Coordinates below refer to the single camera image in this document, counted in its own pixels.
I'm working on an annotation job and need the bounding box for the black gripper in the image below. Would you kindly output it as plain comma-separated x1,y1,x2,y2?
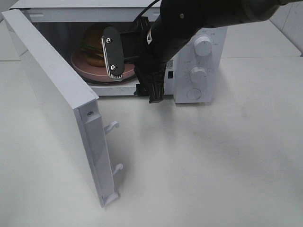
120,17,185,104

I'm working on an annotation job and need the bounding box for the round white door-release button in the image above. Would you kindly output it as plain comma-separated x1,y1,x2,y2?
187,88,202,100

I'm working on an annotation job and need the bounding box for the white microwave knob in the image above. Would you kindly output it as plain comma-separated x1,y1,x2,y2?
194,35,213,57
189,67,207,84

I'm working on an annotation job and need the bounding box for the pink round plate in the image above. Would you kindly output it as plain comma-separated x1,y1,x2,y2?
71,50,135,82

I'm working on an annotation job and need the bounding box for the burger with lettuce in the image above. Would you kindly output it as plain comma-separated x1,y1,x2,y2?
80,23,111,67

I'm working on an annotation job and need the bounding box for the white microwave door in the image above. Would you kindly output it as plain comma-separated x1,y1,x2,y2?
3,9,123,207

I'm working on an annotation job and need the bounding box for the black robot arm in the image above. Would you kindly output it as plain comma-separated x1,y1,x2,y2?
124,0,289,103

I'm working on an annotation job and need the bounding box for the glass microwave turntable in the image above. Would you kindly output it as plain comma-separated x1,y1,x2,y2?
81,75,137,85

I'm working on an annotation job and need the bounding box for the white microwave oven body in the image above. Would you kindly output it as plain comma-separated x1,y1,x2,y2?
3,0,227,103

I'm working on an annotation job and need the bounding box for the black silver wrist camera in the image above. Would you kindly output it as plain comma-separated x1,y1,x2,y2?
101,26,125,81

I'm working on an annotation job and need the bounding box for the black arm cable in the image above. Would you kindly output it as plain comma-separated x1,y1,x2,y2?
131,0,161,29

